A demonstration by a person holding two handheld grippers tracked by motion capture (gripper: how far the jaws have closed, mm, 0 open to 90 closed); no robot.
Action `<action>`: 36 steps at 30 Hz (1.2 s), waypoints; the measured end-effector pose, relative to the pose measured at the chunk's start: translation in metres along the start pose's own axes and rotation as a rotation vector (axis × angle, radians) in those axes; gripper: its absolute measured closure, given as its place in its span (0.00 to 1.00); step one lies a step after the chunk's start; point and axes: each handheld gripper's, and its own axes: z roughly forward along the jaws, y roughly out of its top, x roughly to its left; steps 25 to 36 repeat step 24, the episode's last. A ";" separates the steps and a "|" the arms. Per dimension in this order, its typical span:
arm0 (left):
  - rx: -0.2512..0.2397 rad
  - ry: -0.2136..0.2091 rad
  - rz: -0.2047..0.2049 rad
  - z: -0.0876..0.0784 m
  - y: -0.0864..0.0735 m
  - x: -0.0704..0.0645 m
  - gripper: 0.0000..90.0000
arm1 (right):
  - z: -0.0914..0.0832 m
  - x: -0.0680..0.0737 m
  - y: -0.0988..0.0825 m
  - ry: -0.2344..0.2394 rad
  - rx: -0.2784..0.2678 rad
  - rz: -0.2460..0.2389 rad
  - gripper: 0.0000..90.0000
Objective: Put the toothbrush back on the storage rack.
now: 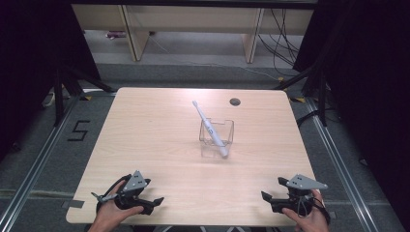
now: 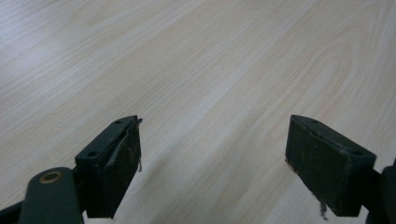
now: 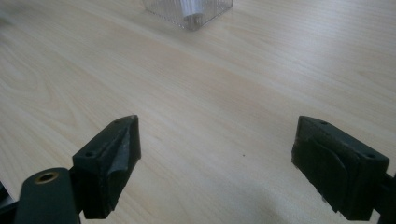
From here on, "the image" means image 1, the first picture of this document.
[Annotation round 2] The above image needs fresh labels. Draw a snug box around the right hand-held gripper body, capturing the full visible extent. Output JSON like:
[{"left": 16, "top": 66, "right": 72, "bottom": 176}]
[{"left": 278, "top": 174, "right": 329, "bottom": 218}]

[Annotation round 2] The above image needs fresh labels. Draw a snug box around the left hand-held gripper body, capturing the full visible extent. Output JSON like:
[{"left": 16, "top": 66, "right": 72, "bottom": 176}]
[{"left": 91, "top": 170, "right": 152, "bottom": 211}]

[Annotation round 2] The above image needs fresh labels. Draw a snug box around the clear plastic container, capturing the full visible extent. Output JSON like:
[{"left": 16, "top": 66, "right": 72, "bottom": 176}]
[{"left": 198, "top": 118, "right": 235, "bottom": 160}]

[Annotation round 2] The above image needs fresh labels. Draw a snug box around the white electric toothbrush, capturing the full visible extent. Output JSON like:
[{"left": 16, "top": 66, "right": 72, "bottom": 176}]
[{"left": 191, "top": 100, "right": 230, "bottom": 160}]

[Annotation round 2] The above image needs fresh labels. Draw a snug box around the person's left hand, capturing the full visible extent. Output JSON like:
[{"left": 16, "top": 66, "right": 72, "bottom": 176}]
[{"left": 90, "top": 181, "right": 145, "bottom": 232}]

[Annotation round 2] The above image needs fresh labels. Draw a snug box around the person's right hand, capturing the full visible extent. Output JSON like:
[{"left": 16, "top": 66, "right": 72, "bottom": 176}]
[{"left": 281, "top": 188, "right": 331, "bottom": 232}]

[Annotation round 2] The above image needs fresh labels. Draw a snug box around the grey tape strip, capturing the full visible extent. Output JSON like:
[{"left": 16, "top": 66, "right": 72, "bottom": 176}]
[{"left": 61, "top": 199, "right": 86, "bottom": 210}]

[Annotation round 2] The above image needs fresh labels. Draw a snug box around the black metal stand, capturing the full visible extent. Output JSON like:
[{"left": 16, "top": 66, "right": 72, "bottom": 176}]
[
  {"left": 273, "top": 63, "right": 329, "bottom": 128},
  {"left": 52, "top": 63, "right": 118, "bottom": 128}
]

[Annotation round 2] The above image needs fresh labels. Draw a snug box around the black curtain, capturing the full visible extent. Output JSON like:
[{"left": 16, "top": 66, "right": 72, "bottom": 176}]
[
  {"left": 292, "top": 0, "right": 410, "bottom": 226},
  {"left": 0, "top": 0, "right": 102, "bottom": 162}
]

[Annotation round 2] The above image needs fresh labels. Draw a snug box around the small pink dark item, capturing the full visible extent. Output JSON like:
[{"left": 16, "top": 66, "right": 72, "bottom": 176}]
[{"left": 104, "top": 30, "right": 128, "bottom": 41}]

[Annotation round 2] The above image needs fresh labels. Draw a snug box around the light wooden shelf unit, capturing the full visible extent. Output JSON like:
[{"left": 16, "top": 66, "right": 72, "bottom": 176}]
[{"left": 71, "top": 3, "right": 315, "bottom": 64}]

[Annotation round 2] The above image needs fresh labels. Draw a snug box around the black cable loop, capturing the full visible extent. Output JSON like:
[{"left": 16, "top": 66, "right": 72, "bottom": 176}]
[{"left": 96, "top": 174, "right": 133, "bottom": 207}]

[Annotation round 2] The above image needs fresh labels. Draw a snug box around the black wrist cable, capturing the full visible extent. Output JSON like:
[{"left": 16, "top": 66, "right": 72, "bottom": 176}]
[{"left": 313, "top": 196, "right": 332, "bottom": 226}]

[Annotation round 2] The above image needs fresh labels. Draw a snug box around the aluminium floor rail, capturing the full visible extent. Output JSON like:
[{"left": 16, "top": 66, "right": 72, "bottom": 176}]
[
  {"left": 304, "top": 96, "right": 382, "bottom": 232},
  {"left": 0, "top": 94, "right": 82, "bottom": 232}
]

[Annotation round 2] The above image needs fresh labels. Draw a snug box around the thick black floor cable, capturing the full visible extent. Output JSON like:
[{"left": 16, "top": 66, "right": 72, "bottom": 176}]
[{"left": 295, "top": 108, "right": 324, "bottom": 128}]

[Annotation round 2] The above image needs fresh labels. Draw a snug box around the bundle of black cables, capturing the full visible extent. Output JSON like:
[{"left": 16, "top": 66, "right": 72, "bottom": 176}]
[{"left": 256, "top": 8, "right": 302, "bottom": 77}]

